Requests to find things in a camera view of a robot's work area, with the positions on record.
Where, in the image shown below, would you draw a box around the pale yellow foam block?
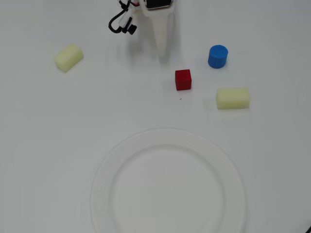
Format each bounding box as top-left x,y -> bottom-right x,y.
53,43 -> 85,73
215,87 -> 251,110

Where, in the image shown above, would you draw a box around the red cube block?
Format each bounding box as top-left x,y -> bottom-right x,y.
174,69 -> 192,91

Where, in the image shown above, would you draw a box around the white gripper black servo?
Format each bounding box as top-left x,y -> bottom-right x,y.
140,0 -> 176,58

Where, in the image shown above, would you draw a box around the black looped cable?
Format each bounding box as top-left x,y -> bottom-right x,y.
108,0 -> 138,35

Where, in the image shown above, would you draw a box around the blue ridged cylinder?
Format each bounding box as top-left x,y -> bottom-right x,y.
207,44 -> 229,69

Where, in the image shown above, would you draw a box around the white round plate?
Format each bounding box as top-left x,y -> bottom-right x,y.
89,128 -> 246,233

